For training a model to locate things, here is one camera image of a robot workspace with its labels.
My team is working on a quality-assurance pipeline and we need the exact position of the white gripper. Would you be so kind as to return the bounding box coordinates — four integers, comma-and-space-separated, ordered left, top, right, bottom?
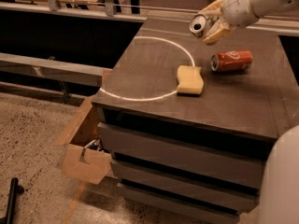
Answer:
199, 0, 259, 45

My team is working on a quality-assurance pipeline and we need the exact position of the green white 7up can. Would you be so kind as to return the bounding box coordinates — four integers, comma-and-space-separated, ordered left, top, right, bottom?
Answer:
189, 14, 214, 37

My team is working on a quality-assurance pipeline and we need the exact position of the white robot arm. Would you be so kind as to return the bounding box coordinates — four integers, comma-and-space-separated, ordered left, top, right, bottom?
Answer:
201, 0, 299, 224

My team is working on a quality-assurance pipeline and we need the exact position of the orange soda can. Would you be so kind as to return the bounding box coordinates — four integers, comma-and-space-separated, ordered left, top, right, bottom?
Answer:
210, 50, 253, 72

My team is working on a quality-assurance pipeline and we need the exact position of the yellow sponge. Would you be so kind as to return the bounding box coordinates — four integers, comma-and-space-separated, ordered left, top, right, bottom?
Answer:
177, 65, 204, 95

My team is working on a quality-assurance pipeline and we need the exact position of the grey drawer cabinet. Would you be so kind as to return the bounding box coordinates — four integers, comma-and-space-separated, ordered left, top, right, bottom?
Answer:
94, 19, 298, 217

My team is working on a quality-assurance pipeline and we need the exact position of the top grey drawer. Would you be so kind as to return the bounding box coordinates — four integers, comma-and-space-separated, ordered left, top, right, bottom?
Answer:
98, 122, 263, 189

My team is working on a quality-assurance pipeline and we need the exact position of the grey drawer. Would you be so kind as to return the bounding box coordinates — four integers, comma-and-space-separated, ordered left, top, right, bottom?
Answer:
111, 160, 258, 213
98, 122, 263, 189
117, 183, 239, 224

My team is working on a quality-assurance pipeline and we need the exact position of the grey metal railing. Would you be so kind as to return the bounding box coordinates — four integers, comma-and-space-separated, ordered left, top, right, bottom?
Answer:
1, 0, 299, 31

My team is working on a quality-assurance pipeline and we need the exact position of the middle grey drawer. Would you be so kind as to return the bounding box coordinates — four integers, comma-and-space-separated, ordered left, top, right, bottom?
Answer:
111, 160, 258, 213

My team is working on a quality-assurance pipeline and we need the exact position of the open cardboard box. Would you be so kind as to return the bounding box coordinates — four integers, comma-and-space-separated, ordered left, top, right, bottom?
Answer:
54, 95, 111, 184

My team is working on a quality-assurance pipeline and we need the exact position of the bottom grey drawer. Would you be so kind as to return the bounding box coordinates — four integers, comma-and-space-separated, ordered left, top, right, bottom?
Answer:
117, 183, 239, 224

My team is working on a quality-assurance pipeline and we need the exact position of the black pole on floor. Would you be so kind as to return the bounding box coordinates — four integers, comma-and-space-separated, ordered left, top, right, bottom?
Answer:
0, 177, 24, 224

